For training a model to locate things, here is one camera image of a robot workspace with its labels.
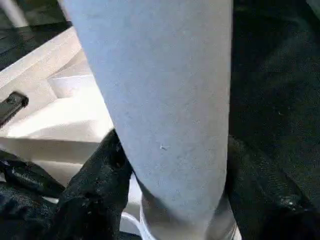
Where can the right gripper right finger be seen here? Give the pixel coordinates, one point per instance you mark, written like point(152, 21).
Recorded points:
point(262, 200)

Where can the white plastic table top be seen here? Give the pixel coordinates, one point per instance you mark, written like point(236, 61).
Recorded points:
point(62, 120)

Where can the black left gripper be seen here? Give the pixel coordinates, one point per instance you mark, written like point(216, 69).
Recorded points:
point(13, 103)

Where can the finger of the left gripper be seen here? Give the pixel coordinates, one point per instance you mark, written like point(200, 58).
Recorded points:
point(25, 200)

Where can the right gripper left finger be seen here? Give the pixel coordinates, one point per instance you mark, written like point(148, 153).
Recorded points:
point(95, 190)

